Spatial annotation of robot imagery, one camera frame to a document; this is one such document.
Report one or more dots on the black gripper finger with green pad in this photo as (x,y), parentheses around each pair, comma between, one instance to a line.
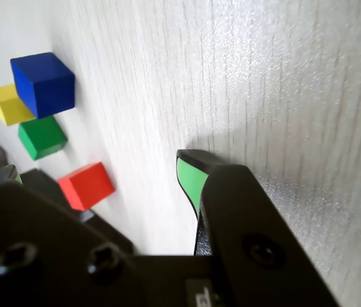
(39,256)
(247,224)

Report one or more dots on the red wooden cube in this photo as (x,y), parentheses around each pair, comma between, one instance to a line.
(87,185)

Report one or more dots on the green wooden cube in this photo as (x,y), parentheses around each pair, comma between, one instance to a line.
(41,137)

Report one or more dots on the yellow wooden cube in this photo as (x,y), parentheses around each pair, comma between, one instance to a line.
(6,105)

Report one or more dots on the blue wooden cube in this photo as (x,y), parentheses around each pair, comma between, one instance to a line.
(46,86)

